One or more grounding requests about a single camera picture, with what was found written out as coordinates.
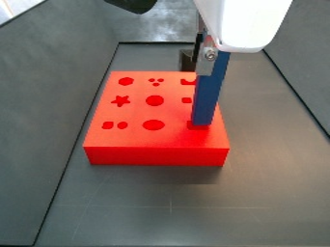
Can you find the blue rectangular bar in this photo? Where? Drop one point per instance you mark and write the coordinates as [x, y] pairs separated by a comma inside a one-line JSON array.
[[208, 91]]

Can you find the red shape-sorting board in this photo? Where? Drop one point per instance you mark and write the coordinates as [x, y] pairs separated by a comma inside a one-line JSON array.
[[142, 124]]

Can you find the black curved fixture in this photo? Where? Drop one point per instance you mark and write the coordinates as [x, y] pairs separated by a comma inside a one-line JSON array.
[[188, 60]]

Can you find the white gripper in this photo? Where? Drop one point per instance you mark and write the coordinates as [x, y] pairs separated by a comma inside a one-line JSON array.
[[241, 25]]

